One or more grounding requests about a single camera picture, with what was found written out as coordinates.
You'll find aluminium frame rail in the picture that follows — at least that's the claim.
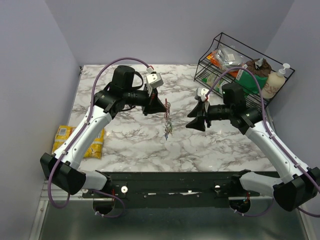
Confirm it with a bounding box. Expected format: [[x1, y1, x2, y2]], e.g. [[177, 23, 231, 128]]
[[29, 181, 87, 240]]

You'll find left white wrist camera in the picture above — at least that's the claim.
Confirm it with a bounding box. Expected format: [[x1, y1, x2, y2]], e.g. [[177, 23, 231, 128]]
[[146, 73, 164, 92]]

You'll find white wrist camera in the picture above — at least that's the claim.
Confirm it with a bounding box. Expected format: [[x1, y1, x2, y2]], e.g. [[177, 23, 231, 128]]
[[146, 73, 164, 92], [194, 87, 209, 102]]

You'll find keyring with keys red tag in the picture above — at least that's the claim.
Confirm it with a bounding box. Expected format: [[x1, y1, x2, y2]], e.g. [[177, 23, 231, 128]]
[[164, 98, 173, 141]]

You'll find green white snack packet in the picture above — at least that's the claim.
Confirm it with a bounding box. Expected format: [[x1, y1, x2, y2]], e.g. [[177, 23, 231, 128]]
[[202, 73, 227, 93]]

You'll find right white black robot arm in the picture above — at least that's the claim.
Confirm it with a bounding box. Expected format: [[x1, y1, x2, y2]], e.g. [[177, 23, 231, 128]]
[[186, 83, 320, 212]]

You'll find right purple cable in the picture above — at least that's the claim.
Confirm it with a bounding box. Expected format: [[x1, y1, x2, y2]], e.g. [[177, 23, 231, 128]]
[[203, 66, 320, 218]]

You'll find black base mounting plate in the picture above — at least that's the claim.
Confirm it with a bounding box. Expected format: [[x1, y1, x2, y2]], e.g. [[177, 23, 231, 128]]
[[82, 171, 281, 208]]

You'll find black wire rack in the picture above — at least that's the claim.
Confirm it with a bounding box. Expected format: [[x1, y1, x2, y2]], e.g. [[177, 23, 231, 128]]
[[194, 32, 283, 109]]

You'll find silver foil bag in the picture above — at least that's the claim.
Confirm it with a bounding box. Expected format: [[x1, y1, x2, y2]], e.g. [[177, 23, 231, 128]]
[[213, 46, 244, 71]]

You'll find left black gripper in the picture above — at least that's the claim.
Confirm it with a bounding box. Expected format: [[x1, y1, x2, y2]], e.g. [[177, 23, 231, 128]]
[[123, 83, 167, 116]]

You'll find white pump soap bottle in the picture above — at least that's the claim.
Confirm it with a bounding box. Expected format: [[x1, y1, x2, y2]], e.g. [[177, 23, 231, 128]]
[[261, 63, 291, 99]]

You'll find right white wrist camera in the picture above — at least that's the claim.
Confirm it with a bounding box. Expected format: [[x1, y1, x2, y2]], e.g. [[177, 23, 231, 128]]
[[194, 87, 209, 102]]

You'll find yellow snack bag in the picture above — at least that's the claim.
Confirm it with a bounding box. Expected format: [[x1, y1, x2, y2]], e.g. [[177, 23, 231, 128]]
[[51, 124, 105, 160]]

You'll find orange snack bag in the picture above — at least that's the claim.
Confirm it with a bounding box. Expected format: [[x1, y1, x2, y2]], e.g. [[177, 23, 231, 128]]
[[205, 49, 239, 78]]

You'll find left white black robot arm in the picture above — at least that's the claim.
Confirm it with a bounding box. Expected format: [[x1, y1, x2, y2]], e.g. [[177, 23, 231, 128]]
[[40, 65, 166, 198]]

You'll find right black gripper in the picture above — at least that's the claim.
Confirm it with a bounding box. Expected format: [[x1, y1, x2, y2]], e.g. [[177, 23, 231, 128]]
[[185, 100, 233, 132]]

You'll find green brown snack bag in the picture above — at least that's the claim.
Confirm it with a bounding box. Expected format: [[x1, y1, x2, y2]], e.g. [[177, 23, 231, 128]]
[[235, 58, 272, 94]]

